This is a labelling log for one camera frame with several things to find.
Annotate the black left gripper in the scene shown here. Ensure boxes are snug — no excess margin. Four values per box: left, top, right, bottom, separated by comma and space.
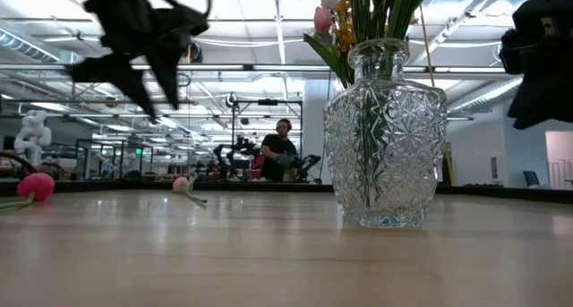
66, 0, 210, 119

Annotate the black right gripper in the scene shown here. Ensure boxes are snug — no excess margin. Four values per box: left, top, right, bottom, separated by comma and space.
499, 0, 573, 131

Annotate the red artificial flower bunch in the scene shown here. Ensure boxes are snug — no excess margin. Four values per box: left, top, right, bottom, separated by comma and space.
344, 0, 434, 208

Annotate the clear cut-glass vase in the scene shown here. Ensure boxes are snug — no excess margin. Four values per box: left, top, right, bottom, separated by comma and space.
322, 37, 449, 230

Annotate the pink artificial tulip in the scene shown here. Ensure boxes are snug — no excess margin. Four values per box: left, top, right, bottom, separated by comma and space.
171, 174, 210, 209
303, 4, 355, 90

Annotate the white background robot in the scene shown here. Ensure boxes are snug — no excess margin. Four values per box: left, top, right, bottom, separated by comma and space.
12, 108, 53, 166

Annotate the person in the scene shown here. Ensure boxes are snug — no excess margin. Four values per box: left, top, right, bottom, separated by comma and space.
260, 117, 300, 183

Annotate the black background station frame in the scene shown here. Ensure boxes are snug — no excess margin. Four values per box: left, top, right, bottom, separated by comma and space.
229, 98, 304, 183

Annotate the yellow cable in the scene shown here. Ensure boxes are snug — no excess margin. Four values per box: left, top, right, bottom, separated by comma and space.
418, 4, 454, 187

